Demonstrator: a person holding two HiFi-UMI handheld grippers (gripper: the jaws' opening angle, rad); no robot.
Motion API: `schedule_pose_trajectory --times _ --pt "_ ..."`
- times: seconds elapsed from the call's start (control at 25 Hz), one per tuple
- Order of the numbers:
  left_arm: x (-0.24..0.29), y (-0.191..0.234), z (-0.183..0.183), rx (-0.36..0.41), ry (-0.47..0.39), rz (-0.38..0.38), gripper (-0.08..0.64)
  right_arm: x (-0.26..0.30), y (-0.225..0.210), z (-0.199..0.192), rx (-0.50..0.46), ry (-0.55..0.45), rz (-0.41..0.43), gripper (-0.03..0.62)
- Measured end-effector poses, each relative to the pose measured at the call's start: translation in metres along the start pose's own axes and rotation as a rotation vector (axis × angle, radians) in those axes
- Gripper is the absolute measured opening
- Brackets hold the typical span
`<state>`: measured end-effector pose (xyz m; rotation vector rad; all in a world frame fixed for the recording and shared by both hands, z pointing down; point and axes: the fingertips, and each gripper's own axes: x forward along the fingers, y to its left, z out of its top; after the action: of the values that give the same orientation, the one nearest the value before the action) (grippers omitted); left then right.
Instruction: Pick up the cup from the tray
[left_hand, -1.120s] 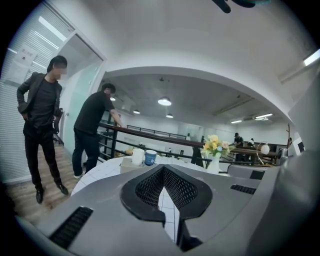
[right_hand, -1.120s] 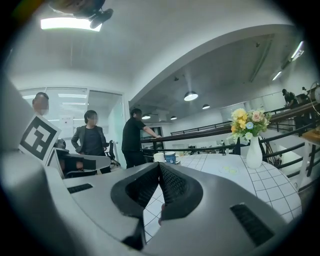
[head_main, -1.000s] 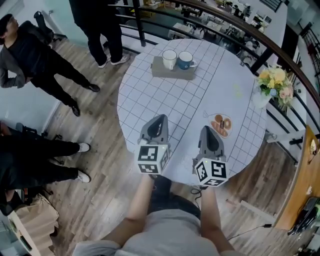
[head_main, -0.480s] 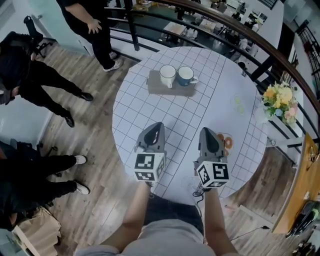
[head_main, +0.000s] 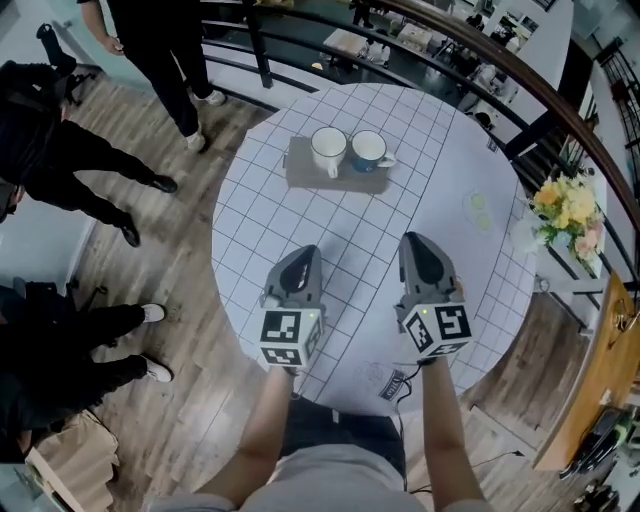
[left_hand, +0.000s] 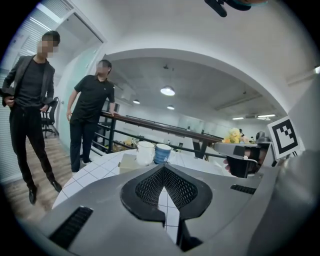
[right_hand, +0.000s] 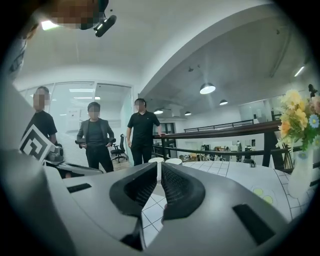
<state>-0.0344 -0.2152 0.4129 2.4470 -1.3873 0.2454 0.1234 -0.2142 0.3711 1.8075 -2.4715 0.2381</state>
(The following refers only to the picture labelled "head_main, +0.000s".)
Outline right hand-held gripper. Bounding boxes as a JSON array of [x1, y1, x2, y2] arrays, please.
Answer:
[[393, 231, 474, 362]]

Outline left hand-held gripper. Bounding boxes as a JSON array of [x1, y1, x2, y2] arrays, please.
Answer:
[[258, 244, 328, 372]]

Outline brown wooden tray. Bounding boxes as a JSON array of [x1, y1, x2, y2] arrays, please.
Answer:
[[284, 135, 392, 196]]

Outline blue cup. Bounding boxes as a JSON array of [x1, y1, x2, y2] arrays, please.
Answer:
[[349, 129, 398, 175]]

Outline white cup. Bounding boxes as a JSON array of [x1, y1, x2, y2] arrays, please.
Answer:
[[309, 126, 349, 180]]

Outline person's right forearm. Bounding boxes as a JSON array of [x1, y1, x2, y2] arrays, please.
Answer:
[[417, 356, 495, 512]]

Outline person's left forearm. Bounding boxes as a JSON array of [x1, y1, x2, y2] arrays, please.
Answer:
[[197, 366, 302, 507]]

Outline white grid tablecloth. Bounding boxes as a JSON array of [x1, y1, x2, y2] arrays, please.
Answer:
[[210, 82, 539, 418]]

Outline person's black trousers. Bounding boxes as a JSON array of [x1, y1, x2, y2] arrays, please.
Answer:
[[278, 397, 407, 477]]

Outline yellow flower bouquet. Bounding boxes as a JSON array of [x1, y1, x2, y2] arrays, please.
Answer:
[[528, 173, 607, 267]]

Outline person's grey shirt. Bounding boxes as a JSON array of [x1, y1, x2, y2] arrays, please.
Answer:
[[144, 443, 417, 512]]

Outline wooden counter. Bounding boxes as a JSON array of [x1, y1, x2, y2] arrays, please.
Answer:
[[532, 269, 640, 474]]

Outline black device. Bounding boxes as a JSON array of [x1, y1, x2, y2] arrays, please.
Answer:
[[558, 406, 622, 482]]

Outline black metal railing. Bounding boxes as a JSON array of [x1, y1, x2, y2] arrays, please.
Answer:
[[199, 0, 640, 311]]

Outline cardboard box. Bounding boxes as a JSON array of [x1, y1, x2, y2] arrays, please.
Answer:
[[23, 409, 122, 512]]

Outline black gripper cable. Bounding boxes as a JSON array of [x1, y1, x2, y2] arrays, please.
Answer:
[[388, 362, 427, 403]]

